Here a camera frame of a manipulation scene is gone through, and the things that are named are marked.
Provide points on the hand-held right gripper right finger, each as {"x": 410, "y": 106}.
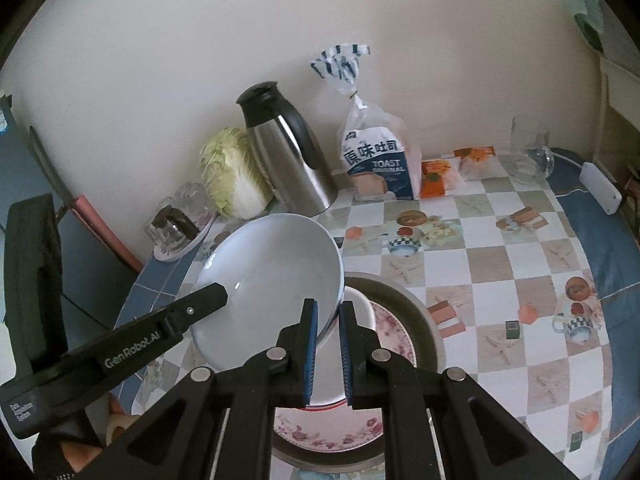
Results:
{"x": 346, "y": 355}

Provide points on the white cutout shelf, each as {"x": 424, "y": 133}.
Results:
{"x": 622, "y": 110}

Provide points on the stainless steel pan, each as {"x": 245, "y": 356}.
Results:
{"x": 425, "y": 330}

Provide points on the napa cabbage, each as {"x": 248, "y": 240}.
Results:
{"x": 232, "y": 175}

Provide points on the bag of toast bread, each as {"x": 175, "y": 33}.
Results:
{"x": 377, "y": 160}

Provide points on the teal cloth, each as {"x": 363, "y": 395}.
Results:
{"x": 590, "y": 17}

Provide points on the glasses on small plate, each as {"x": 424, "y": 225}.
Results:
{"x": 200, "y": 240}

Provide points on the clear glass cup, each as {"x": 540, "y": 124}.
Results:
{"x": 192, "y": 200}

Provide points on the person's left hand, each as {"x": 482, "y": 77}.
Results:
{"x": 117, "y": 422}

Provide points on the pale blue bowl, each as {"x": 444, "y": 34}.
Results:
{"x": 270, "y": 270}

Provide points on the white power strip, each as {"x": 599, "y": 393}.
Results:
{"x": 602, "y": 187}

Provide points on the round floral plate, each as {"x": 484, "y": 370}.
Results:
{"x": 395, "y": 340}

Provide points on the clear glass mug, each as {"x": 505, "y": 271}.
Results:
{"x": 530, "y": 152}

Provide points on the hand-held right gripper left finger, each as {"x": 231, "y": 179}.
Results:
{"x": 310, "y": 355}

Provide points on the square white plate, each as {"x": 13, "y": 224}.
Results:
{"x": 357, "y": 312}

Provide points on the checked tablecloth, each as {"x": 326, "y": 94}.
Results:
{"x": 500, "y": 280}

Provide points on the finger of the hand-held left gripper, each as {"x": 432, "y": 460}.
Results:
{"x": 200, "y": 307}

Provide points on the stainless steel thermos jug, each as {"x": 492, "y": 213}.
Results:
{"x": 290, "y": 155}

